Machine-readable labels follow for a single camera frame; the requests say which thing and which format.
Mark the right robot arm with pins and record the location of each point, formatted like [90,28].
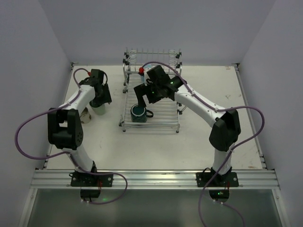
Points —
[225,125]

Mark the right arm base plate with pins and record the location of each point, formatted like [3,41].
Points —
[219,187]

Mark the light green plastic cup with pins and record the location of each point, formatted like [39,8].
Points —
[99,110]

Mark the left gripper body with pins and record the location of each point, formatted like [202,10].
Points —
[104,95]

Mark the metal dish rack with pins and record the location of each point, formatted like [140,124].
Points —
[166,111]

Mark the aluminium mounting rail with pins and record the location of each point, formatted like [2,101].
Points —
[162,179]

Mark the blue plastic mug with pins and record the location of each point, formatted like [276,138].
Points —
[142,76]

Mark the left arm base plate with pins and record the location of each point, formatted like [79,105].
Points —
[91,185]

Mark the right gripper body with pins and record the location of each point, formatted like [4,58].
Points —
[142,89]

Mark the dark green ceramic mug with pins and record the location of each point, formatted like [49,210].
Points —
[140,114]

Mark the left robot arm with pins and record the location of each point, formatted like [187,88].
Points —
[64,124]

